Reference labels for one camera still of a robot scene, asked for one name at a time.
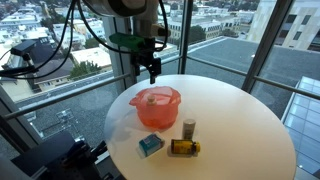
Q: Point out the orange plastic bag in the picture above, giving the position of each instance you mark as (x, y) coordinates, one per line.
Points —
(160, 113)

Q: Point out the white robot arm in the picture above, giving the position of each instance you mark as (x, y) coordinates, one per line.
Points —
(116, 6)

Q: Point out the black camera on stand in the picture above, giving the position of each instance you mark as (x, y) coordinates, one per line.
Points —
(23, 47)

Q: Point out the white and blue mint container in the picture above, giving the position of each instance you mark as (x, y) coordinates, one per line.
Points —
(151, 145)

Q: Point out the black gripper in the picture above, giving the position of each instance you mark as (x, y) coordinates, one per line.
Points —
(146, 55)

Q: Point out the dark robot base equipment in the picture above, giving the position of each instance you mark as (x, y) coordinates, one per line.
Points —
(50, 160)

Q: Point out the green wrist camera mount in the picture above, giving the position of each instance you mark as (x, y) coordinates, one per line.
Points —
(128, 41)

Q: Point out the dark metal window rail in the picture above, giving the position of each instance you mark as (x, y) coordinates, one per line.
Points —
(66, 95)
(266, 80)

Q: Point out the dark bottle with yellow label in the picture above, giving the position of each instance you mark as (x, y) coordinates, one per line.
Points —
(183, 146)

